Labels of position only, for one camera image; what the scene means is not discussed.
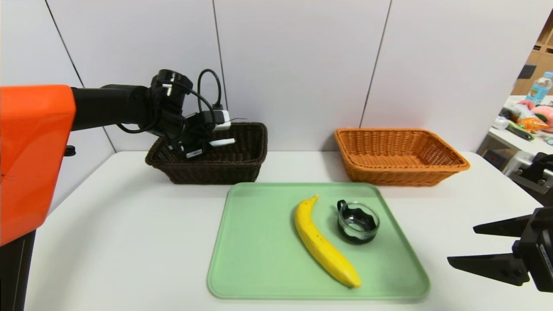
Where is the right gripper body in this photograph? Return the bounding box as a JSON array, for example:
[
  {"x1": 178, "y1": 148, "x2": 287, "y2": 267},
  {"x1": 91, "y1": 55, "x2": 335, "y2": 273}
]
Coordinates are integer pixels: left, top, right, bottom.
[{"x1": 518, "y1": 206, "x2": 553, "y2": 293}]

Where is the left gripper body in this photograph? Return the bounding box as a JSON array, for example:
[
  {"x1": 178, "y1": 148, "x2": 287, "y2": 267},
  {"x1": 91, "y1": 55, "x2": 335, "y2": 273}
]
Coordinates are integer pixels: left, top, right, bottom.
[{"x1": 182, "y1": 137, "x2": 207, "y2": 160}]

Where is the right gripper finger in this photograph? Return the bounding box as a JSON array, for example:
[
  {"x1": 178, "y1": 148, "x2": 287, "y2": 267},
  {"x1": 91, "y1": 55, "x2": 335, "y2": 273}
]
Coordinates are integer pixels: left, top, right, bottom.
[
  {"x1": 473, "y1": 214, "x2": 533, "y2": 238},
  {"x1": 447, "y1": 240, "x2": 530, "y2": 286}
]

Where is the glass cup with black holder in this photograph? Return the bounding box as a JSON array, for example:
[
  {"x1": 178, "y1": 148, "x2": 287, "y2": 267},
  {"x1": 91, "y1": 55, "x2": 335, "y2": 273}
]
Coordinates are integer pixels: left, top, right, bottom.
[{"x1": 337, "y1": 200, "x2": 380, "y2": 244}]

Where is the yellow banana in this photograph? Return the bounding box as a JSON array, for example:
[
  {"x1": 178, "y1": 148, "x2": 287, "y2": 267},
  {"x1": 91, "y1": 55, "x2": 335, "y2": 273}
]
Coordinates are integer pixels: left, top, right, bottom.
[{"x1": 294, "y1": 195, "x2": 361, "y2": 289}]

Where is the dark brown wicker basket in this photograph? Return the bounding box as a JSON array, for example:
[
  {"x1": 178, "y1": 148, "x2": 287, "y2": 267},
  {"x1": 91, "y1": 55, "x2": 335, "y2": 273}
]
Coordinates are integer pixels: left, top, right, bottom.
[{"x1": 145, "y1": 122, "x2": 268, "y2": 185}]

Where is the orange wicker basket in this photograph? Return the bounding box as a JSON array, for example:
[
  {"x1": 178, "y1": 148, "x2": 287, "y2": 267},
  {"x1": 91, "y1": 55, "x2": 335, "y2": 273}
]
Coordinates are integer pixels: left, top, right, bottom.
[{"x1": 334, "y1": 128, "x2": 470, "y2": 187}]

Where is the white side table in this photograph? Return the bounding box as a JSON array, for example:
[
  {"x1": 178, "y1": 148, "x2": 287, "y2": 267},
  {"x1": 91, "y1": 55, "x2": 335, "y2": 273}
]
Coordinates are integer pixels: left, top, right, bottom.
[{"x1": 486, "y1": 96, "x2": 553, "y2": 156}]

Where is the orange snack packet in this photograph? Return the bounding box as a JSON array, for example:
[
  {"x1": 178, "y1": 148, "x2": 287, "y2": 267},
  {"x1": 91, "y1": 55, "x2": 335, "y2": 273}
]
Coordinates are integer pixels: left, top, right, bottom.
[{"x1": 512, "y1": 106, "x2": 547, "y2": 131}]

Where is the pink plush toy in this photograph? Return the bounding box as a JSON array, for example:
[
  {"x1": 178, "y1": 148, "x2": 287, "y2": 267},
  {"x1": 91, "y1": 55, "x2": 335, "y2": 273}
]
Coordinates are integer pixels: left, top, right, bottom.
[{"x1": 516, "y1": 100, "x2": 553, "y2": 132}]

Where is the green plastic tray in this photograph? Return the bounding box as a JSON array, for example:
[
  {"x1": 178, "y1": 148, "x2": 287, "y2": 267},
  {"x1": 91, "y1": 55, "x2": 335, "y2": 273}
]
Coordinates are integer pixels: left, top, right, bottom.
[{"x1": 207, "y1": 182, "x2": 431, "y2": 300}]

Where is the clear plastic water bottle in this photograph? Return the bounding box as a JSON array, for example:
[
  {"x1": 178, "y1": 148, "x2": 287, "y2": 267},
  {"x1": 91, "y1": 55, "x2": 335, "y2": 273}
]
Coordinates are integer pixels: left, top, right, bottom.
[{"x1": 526, "y1": 71, "x2": 553, "y2": 104}]

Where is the wooden shelf unit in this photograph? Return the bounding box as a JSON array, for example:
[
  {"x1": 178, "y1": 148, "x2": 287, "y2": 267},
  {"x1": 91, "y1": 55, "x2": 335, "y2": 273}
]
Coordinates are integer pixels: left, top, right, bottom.
[{"x1": 510, "y1": 9, "x2": 553, "y2": 96}]

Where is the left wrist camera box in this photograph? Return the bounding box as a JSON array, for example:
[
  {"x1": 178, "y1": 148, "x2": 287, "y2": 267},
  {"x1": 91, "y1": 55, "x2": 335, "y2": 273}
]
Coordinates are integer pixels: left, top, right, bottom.
[{"x1": 210, "y1": 110, "x2": 232, "y2": 131}]

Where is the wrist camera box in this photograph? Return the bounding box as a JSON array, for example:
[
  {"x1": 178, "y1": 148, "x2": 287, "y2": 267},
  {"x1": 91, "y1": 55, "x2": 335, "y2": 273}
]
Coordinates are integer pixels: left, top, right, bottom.
[
  {"x1": 210, "y1": 110, "x2": 232, "y2": 131},
  {"x1": 503, "y1": 152, "x2": 553, "y2": 190}
]

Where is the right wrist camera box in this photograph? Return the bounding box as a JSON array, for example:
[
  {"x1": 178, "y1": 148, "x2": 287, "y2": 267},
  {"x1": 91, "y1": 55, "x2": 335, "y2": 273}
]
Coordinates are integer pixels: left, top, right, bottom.
[{"x1": 503, "y1": 152, "x2": 553, "y2": 190}]

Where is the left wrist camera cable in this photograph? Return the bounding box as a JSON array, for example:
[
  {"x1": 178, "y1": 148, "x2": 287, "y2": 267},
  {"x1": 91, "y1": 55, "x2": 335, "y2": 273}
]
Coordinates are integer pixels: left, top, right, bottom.
[{"x1": 197, "y1": 69, "x2": 223, "y2": 114}]

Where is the green handled tool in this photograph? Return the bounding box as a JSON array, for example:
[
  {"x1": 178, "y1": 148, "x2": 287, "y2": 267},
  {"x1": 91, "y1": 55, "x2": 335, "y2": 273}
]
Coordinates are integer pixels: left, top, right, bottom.
[{"x1": 506, "y1": 121, "x2": 534, "y2": 142}]

